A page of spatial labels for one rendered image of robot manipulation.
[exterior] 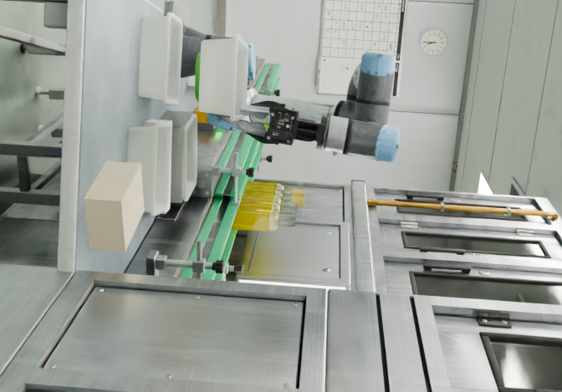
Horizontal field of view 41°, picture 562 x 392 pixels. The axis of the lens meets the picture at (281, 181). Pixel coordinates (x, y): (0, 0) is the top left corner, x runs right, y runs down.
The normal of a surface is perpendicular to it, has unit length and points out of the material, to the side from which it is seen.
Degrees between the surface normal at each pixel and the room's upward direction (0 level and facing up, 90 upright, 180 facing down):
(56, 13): 90
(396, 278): 90
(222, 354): 90
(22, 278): 90
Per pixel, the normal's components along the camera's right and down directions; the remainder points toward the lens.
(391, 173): -0.07, 0.34
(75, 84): -0.06, 0.07
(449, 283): 0.04, -0.94
